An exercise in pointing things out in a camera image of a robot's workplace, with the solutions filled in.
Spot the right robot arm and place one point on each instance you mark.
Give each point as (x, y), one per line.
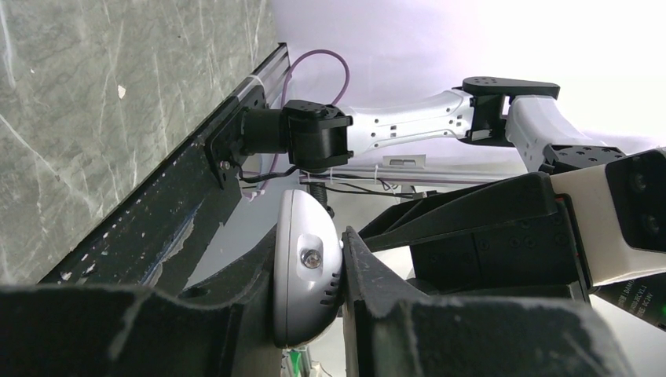
(318, 137)

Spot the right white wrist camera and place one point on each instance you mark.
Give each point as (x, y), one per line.
(619, 209)

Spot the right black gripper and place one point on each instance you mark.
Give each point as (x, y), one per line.
(535, 255)

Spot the aluminium rail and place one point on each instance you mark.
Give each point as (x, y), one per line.
(269, 74)

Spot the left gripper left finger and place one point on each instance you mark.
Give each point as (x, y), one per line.
(219, 327)

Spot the white remote control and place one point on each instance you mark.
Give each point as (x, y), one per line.
(307, 272)

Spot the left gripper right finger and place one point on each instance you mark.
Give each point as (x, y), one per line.
(392, 329)

